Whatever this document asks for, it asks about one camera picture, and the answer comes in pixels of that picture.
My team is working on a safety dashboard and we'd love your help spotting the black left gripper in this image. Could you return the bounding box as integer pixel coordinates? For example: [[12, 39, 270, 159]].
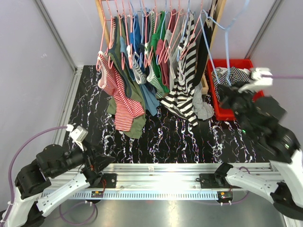
[[50, 139, 116, 178]]

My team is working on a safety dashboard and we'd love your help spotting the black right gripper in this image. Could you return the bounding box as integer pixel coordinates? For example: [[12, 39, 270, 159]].
[[217, 80, 257, 136]]

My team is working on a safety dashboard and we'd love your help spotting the purple black striped tank top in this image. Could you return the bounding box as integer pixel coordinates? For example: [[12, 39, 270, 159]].
[[212, 67, 250, 88]]

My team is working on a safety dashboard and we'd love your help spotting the light blue wire hanger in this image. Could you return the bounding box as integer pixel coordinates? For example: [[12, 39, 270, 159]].
[[200, 0, 250, 85]]

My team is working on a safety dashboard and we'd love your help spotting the white navy-trimmed tank top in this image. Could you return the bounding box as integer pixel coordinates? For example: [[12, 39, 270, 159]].
[[212, 67, 228, 77]]

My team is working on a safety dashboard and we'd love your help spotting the pink wire hanger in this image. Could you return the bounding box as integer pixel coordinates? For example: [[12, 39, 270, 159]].
[[180, 1, 208, 60]]

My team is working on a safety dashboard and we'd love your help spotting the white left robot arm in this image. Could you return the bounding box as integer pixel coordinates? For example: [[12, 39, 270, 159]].
[[0, 144, 115, 227]]

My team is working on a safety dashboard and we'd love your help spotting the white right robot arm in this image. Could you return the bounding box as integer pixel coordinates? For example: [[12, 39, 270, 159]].
[[214, 83, 303, 220]]

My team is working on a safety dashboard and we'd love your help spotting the grey tank top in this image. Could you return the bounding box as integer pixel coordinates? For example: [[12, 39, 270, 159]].
[[163, 28, 214, 120]]

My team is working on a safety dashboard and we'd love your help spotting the black white wide-striped top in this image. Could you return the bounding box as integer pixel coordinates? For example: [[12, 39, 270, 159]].
[[161, 12, 198, 126]]

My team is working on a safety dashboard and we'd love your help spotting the red white striped tank top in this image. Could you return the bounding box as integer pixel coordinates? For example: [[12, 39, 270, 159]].
[[98, 51, 144, 131]]

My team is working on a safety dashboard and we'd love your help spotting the maroon tank top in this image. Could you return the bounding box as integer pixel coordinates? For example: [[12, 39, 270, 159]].
[[156, 9, 176, 93]]

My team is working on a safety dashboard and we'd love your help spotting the green white striped tank top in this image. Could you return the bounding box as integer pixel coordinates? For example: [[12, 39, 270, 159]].
[[144, 10, 165, 99]]

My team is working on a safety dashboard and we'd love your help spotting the light blue tank top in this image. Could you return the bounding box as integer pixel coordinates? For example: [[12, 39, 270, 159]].
[[120, 36, 160, 116]]

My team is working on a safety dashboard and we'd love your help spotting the olive green tank top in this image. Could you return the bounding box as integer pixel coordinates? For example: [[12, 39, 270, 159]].
[[108, 17, 146, 139]]

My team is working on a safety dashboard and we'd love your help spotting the red plastic bin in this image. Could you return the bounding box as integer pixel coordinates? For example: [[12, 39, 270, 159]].
[[206, 59, 264, 121]]

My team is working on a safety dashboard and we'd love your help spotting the wooden clothes rack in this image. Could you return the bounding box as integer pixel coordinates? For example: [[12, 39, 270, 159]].
[[95, 0, 226, 95]]

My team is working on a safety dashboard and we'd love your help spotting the black garment on rack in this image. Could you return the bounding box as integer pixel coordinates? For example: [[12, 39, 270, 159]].
[[194, 0, 218, 88]]

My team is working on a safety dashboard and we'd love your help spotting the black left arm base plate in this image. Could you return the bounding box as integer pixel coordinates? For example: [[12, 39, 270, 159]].
[[96, 173, 117, 189]]

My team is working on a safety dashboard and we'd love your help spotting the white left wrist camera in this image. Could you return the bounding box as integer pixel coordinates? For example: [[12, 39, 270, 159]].
[[66, 124, 88, 151]]

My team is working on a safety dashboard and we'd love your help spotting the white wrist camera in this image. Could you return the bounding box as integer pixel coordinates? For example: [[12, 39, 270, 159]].
[[238, 68, 273, 93], [66, 124, 88, 151]]

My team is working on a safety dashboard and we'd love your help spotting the white slotted cable duct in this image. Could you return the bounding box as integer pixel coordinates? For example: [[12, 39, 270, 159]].
[[71, 190, 218, 201]]

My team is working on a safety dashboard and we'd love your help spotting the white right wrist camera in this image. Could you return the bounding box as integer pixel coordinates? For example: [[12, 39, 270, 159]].
[[238, 68, 273, 93]]

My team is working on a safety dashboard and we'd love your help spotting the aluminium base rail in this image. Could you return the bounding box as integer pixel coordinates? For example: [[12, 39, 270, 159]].
[[48, 163, 283, 192]]

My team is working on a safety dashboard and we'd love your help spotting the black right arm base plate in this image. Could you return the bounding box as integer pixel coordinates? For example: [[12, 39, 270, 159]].
[[198, 174, 230, 189]]

